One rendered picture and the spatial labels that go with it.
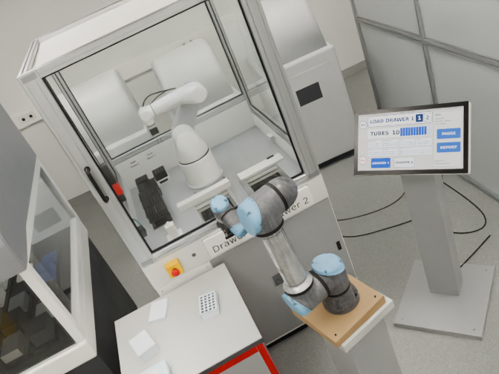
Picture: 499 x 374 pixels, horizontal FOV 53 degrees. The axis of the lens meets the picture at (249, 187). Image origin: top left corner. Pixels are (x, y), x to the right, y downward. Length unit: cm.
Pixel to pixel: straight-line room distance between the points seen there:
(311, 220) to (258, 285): 46
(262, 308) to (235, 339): 71
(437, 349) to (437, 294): 33
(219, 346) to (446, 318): 131
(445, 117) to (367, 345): 103
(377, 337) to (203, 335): 74
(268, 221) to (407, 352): 146
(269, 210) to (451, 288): 159
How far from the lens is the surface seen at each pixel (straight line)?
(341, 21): 589
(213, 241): 251
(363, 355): 219
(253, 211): 162
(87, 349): 246
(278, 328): 302
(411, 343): 292
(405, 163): 238
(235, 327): 224
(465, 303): 300
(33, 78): 215
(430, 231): 272
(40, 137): 569
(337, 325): 202
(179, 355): 228
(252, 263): 268
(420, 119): 238
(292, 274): 180
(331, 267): 190
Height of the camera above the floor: 230
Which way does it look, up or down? 30 degrees down
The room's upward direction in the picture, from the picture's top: 24 degrees counter-clockwise
